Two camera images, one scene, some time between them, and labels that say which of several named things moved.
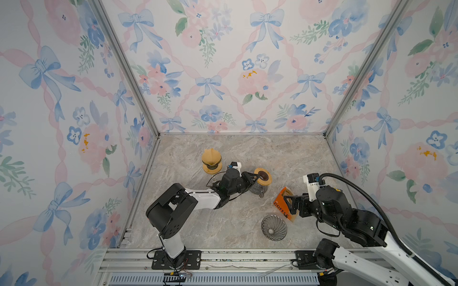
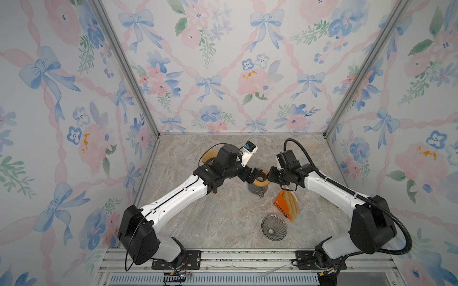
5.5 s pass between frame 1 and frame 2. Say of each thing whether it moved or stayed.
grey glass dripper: stayed
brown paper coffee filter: stayed
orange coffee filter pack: stayed
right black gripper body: moved
